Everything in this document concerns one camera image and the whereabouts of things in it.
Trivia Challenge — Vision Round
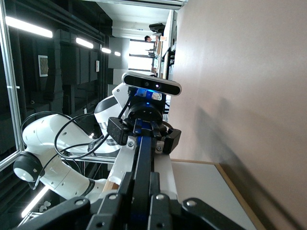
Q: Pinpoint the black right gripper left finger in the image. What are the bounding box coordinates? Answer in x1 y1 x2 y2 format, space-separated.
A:
14 171 135 230

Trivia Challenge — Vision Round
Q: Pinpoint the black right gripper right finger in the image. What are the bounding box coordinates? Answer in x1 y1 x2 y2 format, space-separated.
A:
147 172 246 230

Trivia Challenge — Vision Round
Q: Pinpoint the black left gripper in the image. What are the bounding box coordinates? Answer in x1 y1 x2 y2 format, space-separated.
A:
106 102 182 154

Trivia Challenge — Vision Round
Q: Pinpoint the black metal drawer handle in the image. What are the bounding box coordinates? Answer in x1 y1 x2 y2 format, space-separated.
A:
131 121 157 223

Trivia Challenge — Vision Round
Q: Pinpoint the white-fronted wooden drawer with handle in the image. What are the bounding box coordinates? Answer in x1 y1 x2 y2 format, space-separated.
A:
106 141 179 204

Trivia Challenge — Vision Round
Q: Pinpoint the wooden drawer cabinet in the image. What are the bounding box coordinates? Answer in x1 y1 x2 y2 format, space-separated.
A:
102 158 267 230

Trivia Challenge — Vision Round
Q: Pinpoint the person in background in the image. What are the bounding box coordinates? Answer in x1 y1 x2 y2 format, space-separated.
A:
144 34 161 44

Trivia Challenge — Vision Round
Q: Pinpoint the short ceiling light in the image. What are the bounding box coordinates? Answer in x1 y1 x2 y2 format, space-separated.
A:
75 37 94 50

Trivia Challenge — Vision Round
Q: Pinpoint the brown table cloth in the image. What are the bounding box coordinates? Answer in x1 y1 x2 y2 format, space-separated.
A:
167 0 307 230

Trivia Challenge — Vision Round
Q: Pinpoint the checkered calibration board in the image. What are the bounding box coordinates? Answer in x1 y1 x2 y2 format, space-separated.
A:
37 55 49 78

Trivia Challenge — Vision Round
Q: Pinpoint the long ceiling light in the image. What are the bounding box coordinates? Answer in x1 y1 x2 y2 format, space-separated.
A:
4 15 54 39

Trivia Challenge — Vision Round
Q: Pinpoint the white drawer with black handle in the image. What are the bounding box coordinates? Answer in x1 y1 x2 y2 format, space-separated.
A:
170 161 258 230

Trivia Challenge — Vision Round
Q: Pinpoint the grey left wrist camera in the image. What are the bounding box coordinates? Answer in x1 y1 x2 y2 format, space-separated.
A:
121 71 182 97

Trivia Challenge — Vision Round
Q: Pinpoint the black left wrist camera cable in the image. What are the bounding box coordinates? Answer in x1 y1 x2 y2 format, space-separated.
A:
28 111 135 190

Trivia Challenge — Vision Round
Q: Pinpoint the aluminium frame post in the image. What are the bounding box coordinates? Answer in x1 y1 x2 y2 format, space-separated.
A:
0 0 25 171

